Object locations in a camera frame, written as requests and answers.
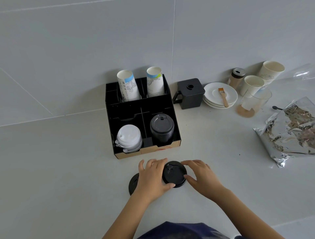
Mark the person's left hand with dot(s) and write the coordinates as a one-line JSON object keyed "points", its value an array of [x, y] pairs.
{"points": [[150, 182]]}

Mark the person's right hand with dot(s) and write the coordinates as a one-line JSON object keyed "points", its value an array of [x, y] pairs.
{"points": [[204, 179]]}

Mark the person's right thumb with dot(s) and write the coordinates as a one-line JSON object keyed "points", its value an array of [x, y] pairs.
{"points": [[190, 181]]}

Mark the person's left thumb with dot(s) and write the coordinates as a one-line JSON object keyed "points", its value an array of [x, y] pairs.
{"points": [[168, 187]]}

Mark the person's left little finger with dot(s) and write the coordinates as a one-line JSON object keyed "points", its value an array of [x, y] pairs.
{"points": [[141, 167]]}

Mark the black cup lid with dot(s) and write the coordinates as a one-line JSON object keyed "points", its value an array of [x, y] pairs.
{"points": [[174, 173], [133, 184]]}

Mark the person's right forearm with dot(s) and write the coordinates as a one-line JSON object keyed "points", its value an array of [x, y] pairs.
{"points": [[246, 216]]}

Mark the person's left forearm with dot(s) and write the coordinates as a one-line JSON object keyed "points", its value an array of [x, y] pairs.
{"points": [[128, 219]]}

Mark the stack of white cup lids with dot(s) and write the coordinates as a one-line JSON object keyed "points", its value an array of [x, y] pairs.
{"points": [[128, 136]]}

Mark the stack of black cup lids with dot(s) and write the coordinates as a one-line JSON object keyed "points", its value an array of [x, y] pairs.
{"points": [[162, 126]]}

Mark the dark blue shirt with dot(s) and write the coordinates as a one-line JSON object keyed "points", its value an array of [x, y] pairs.
{"points": [[182, 231]]}

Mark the black cardboard organizer box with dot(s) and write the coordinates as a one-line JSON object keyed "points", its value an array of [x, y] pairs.
{"points": [[128, 112]]}

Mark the white saucer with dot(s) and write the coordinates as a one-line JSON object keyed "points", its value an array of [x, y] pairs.
{"points": [[216, 105], [211, 92]]}

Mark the paper cup stack blue band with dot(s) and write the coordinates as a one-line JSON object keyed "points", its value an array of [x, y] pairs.
{"points": [[128, 87]]}

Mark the paper cup stack green print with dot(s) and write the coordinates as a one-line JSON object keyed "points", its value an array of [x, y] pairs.
{"points": [[155, 83]]}

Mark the clear glass cup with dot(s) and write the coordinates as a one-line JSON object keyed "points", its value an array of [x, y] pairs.
{"points": [[256, 103]]}

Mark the brown powder shaker jar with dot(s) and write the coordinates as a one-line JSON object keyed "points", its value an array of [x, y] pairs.
{"points": [[235, 80]]}

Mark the silver foil bag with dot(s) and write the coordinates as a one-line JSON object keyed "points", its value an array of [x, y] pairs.
{"points": [[290, 133]]}

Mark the small black spoon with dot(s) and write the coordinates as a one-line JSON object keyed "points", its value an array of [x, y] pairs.
{"points": [[275, 107]]}

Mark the small white paper cup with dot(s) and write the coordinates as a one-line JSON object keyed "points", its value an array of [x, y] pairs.
{"points": [[251, 85]]}

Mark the large white paper cup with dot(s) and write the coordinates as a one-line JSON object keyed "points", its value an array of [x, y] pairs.
{"points": [[269, 71]]}

